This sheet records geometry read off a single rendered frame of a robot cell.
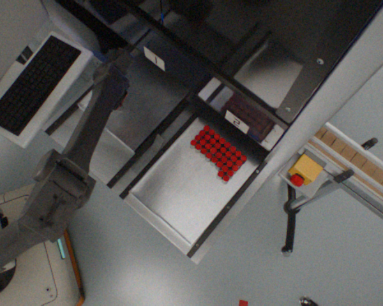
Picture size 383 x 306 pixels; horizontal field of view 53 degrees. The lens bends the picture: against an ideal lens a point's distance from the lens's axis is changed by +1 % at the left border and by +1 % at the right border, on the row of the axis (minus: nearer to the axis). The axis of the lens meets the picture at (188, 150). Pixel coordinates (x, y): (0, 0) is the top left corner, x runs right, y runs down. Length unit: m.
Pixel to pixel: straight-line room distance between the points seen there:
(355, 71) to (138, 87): 0.85
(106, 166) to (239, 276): 1.10
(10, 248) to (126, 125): 0.69
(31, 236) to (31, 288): 1.23
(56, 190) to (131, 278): 1.45
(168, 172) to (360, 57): 0.77
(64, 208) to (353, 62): 0.56
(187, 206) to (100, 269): 1.01
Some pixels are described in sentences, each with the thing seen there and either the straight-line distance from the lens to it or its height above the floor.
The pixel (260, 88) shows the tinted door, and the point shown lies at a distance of 0.98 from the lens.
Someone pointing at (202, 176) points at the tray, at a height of 0.88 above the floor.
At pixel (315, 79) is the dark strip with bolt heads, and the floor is 1.44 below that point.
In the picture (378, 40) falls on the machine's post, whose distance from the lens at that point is 0.67.
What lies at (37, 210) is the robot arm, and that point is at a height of 1.46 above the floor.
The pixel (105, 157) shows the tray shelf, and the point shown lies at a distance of 1.32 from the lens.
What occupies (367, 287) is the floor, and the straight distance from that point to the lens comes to 2.34.
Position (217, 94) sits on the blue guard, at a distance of 1.14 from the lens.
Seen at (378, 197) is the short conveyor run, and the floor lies 0.93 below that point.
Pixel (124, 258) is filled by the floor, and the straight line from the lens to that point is 2.15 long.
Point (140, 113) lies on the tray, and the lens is 1.36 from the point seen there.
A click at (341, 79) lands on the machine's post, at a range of 0.77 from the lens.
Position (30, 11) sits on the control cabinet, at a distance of 1.61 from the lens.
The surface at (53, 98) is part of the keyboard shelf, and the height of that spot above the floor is 0.80.
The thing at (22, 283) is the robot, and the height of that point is 0.28.
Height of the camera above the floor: 2.13
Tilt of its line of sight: 73 degrees down
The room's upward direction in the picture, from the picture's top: 3 degrees clockwise
